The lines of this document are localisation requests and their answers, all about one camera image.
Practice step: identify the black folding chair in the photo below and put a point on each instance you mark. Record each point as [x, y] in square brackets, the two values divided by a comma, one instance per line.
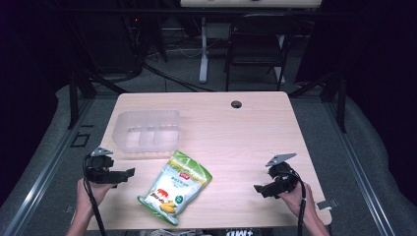
[259, 46]

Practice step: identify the clear plastic storage bin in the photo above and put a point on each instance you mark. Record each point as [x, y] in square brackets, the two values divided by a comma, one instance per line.
[147, 132]

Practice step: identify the grey tape tag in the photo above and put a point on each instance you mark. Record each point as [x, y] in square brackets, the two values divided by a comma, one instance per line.
[327, 204]

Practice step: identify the white background desk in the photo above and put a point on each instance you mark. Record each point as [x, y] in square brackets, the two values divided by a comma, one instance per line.
[229, 6]

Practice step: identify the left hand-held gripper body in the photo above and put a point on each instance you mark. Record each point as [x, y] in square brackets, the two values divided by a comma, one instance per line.
[98, 170]

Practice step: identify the aluminium floor rail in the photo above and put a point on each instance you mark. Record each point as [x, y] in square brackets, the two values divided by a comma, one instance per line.
[357, 170]
[42, 177]

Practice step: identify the black metal stand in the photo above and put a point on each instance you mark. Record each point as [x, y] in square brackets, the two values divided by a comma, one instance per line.
[341, 101]
[73, 98]

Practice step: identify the person's right hand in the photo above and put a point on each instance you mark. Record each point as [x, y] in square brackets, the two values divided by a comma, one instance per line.
[295, 201]

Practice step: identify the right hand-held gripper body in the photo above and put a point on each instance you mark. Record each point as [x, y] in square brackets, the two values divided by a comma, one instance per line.
[283, 178]

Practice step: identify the person's left hand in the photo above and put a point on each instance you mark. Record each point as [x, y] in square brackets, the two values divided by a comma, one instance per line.
[87, 195]

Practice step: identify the green and white snack bag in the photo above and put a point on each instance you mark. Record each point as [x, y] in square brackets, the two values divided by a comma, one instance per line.
[177, 187]

